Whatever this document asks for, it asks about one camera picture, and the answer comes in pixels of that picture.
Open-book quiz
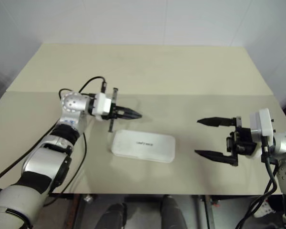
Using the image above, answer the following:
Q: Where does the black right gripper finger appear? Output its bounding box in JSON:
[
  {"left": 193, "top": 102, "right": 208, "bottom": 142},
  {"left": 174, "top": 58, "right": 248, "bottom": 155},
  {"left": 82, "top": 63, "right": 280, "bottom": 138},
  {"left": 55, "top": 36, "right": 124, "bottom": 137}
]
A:
[
  {"left": 194, "top": 149, "right": 239, "bottom": 167},
  {"left": 196, "top": 116, "right": 236, "bottom": 127}
]

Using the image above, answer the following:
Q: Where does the white plastic rectangular case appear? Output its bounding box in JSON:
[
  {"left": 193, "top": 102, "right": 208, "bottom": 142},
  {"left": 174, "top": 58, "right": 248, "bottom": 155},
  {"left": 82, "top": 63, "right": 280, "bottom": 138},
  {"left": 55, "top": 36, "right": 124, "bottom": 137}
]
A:
[{"left": 110, "top": 129, "right": 176, "bottom": 164}]

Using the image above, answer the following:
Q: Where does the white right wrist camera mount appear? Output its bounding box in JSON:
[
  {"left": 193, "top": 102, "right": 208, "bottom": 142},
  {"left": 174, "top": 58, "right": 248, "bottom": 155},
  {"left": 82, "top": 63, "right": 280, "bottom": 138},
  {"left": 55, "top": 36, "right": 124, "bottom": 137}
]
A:
[{"left": 249, "top": 108, "right": 275, "bottom": 160}]

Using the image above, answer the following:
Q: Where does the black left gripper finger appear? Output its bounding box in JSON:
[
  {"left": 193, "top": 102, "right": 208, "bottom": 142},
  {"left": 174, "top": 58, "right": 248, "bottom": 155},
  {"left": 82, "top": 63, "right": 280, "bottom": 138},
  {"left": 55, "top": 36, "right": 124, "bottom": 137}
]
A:
[
  {"left": 116, "top": 106, "right": 143, "bottom": 117},
  {"left": 116, "top": 113, "right": 142, "bottom": 121}
]

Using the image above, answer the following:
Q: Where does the white and red object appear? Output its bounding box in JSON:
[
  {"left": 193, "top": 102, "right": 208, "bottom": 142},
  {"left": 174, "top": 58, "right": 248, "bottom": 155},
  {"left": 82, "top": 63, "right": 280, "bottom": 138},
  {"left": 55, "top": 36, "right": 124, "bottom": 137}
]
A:
[{"left": 254, "top": 202, "right": 276, "bottom": 219}]

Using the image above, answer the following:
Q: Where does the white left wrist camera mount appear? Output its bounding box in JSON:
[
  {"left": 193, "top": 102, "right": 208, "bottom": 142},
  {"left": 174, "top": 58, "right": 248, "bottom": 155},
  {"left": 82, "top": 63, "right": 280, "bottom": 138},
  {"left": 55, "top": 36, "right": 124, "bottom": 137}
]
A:
[{"left": 92, "top": 93, "right": 112, "bottom": 122}]

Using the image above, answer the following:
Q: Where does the dark rounded shape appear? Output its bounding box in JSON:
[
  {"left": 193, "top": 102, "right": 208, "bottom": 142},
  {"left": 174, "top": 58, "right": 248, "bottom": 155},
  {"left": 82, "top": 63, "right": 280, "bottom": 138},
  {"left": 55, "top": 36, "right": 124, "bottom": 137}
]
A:
[{"left": 102, "top": 202, "right": 129, "bottom": 229}]

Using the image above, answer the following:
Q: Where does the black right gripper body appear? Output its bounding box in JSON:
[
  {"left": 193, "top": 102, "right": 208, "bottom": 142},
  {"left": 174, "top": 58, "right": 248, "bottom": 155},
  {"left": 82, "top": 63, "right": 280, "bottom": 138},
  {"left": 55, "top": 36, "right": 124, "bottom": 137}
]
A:
[{"left": 225, "top": 116, "right": 258, "bottom": 158}]

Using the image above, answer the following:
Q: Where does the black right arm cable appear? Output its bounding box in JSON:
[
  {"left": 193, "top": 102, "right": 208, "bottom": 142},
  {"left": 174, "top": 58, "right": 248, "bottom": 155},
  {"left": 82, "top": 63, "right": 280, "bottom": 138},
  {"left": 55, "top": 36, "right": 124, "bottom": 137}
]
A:
[{"left": 235, "top": 135, "right": 285, "bottom": 229}]

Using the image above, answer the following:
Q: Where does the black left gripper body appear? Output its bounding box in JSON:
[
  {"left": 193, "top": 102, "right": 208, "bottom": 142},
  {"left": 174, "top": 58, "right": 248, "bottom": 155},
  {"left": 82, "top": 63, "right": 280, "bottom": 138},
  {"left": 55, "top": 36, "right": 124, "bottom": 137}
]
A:
[{"left": 108, "top": 87, "right": 126, "bottom": 133}]

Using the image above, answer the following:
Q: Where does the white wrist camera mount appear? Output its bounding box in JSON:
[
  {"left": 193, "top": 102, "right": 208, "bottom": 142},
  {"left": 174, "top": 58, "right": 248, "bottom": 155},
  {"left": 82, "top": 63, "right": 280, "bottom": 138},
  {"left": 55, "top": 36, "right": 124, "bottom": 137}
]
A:
[
  {"left": 249, "top": 108, "right": 275, "bottom": 160},
  {"left": 92, "top": 93, "right": 112, "bottom": 122}
]

